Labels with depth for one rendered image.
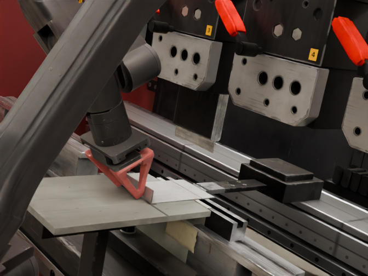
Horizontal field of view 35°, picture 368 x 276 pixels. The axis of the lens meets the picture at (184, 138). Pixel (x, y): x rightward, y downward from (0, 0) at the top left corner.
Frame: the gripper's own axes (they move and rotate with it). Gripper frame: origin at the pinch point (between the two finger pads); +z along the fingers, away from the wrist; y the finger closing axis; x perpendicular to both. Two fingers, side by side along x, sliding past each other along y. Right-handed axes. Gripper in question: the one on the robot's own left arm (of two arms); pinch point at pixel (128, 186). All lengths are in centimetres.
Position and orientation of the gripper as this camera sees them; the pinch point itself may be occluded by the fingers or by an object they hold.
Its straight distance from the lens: 90.5
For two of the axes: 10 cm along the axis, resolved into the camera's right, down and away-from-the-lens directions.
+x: -7.7, 4.4, -4.5
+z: 2.0, 8.5, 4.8
